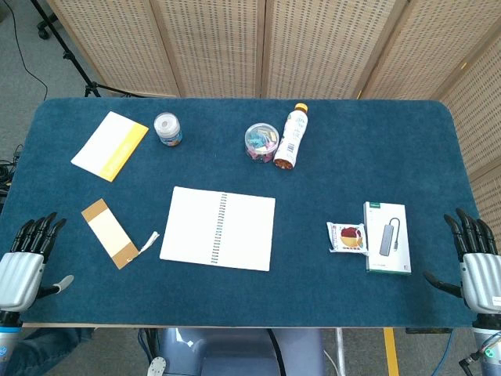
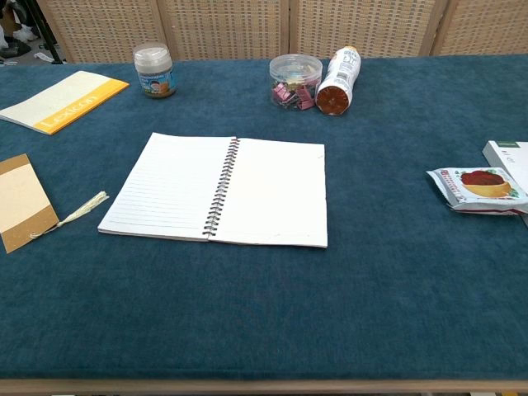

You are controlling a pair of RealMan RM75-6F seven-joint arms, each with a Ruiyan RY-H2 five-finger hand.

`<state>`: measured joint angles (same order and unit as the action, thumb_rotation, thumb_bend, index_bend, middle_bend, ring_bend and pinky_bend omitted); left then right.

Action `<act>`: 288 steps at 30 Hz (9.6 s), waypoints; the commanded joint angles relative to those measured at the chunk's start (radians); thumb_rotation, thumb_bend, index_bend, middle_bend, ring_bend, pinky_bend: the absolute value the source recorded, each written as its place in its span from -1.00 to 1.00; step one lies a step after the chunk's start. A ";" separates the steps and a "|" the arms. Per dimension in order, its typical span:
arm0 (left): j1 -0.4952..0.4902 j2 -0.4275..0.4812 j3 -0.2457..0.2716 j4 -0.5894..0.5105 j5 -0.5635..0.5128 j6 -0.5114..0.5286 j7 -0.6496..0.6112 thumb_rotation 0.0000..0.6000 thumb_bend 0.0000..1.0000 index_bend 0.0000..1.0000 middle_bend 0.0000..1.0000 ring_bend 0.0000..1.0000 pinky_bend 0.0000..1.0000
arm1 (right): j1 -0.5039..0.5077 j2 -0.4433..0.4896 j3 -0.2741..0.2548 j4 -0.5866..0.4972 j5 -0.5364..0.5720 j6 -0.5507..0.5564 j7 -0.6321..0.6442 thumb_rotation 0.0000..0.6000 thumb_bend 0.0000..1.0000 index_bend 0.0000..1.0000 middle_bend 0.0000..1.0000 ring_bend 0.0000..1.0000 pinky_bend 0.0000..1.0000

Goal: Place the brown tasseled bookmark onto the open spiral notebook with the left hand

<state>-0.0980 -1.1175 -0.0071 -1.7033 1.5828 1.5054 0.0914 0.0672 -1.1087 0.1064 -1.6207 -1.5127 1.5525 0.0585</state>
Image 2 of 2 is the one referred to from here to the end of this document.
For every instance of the brown cream tasselled bookmark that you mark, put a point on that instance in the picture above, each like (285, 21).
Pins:
(22, 198)

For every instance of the woven wooden folding screen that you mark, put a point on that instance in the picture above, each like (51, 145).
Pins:
(231, 29)

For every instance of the white USB hub box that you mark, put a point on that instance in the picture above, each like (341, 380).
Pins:
(505, 154)

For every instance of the white snack packet red picture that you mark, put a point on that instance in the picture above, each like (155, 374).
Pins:
(478, 189)

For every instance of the yellow and white booklet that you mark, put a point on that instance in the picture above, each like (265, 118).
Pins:
(62, 101)

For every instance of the blue table cloth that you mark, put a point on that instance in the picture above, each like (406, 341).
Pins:
(264, 309)

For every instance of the clear tub of binder clips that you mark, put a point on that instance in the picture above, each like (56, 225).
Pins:
(295, 78)

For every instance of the white drink bottle orange cap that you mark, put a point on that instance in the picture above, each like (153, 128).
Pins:
(340, 78)

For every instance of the open white spiral notebook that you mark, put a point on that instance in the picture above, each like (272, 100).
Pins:
(268, 194)

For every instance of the small jar with white lid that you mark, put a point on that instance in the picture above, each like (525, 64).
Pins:
(154, 70)

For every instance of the black tripod stand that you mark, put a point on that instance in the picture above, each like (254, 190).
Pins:
(45, 33)

